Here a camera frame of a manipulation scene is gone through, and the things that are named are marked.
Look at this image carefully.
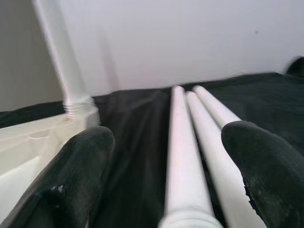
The white plastic table top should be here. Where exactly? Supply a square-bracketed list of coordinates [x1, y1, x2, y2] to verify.
[0, 102, 100, 188]

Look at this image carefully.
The white plastic table leg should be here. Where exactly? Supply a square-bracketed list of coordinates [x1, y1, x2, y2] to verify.
[192, 85, 245, 130]
[185, 91, 264, 228]
[34, 0, 93, 118]
[158, 85, 225, 228]

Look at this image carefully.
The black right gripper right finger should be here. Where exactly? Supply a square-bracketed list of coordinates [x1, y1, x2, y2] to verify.
[220, 120, 304, 228]

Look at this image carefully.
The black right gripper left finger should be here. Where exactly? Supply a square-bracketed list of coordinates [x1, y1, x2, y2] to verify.
[0, 125, 116, 228]

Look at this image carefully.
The black cloth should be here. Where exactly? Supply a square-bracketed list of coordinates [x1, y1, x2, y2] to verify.
[0, 56, 304, 228]

